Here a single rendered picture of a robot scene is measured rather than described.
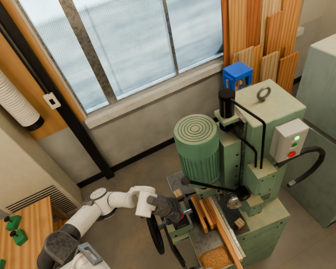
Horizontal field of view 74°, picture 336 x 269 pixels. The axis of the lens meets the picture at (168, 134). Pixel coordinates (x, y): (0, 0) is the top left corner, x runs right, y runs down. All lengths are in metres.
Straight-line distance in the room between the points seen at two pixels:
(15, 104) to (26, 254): 1.11
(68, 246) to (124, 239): 1.44
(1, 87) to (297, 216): 2.54
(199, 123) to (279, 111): 0.30
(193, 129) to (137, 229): 1.67
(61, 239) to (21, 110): 1.20
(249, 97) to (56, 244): 0.92
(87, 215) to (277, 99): 0.92
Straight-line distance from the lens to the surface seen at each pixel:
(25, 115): 1.99
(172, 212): 1.07
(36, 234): 2.21
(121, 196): 1.07
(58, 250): 0.99
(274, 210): 1.49
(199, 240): 1.30
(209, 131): 0.86
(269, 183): 1.07
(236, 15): 2.28
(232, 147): 0.95
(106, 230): 2.51
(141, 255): 2.31
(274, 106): 0.95
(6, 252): 2.30
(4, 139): 1.99
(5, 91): 1.92
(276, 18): 2.52
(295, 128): 0.93
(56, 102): 2.03
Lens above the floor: 2.13
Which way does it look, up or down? 46 degrees down
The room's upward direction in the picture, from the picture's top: 16 degrees counter-clockwise
